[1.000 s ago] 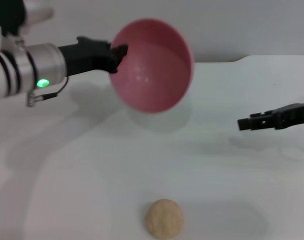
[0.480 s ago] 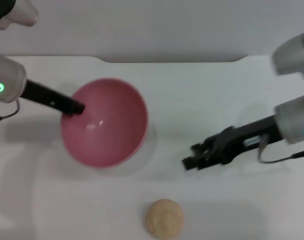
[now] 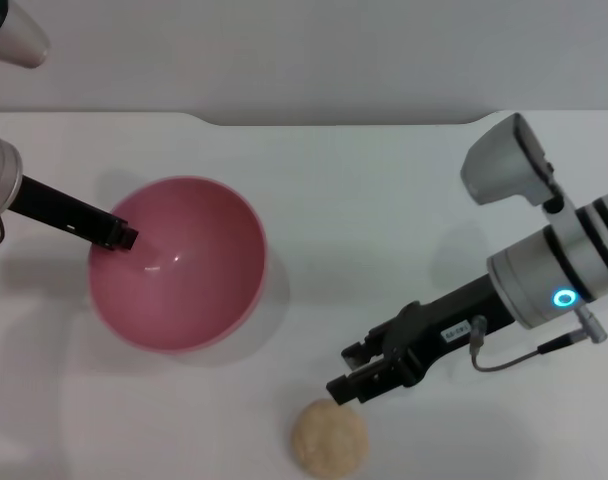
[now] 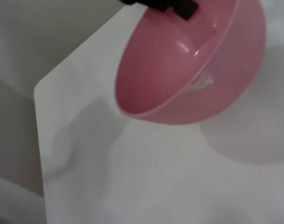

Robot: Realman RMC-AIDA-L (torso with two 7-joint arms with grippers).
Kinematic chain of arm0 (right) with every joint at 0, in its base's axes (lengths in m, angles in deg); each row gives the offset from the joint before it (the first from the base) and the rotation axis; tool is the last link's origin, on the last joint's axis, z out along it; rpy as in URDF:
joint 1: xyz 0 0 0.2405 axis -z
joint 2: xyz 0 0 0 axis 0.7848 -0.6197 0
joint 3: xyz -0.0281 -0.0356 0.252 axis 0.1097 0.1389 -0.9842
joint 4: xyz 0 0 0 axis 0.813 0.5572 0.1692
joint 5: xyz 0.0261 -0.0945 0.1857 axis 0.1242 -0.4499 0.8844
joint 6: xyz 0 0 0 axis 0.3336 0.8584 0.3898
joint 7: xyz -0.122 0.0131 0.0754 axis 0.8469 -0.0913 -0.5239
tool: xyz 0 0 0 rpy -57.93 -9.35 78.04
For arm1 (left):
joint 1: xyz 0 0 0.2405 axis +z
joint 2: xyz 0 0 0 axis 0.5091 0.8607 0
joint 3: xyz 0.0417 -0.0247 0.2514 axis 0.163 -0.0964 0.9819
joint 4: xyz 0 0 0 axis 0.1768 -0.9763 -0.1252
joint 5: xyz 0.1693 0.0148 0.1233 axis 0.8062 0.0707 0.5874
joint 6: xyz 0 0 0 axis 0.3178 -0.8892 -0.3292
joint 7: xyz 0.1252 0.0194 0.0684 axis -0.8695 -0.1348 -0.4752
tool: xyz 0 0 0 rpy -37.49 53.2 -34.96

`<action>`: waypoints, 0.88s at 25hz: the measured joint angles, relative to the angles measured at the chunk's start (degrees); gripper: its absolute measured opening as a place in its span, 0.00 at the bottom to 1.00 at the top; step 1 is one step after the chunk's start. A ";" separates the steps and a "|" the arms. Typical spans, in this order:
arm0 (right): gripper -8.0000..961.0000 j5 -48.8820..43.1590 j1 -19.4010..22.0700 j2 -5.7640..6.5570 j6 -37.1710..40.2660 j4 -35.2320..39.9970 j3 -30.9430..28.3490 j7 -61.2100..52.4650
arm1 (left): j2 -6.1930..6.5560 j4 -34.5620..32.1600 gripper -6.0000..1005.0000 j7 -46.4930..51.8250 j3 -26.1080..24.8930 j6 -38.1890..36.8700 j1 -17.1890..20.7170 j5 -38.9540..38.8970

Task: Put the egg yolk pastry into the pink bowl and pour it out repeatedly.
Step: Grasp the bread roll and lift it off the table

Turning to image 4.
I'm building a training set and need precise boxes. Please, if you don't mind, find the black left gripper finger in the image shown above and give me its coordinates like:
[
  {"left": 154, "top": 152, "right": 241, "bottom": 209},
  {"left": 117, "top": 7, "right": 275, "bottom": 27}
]
[{"left": 166, "top": 0, "right": 199, "bottom": 21}]

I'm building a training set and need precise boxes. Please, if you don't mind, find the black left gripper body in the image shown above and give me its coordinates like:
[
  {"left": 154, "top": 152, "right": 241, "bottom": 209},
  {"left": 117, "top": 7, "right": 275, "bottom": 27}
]
[{"left": 118, "top": 0, "right": 173, "bottom": 13}]

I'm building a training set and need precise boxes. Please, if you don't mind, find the pink plastic bowl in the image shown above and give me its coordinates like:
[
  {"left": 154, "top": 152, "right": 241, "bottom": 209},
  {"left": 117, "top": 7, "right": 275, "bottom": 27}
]
[{"left": 114, "top": 0, "right": 267, "bottom": 125}]

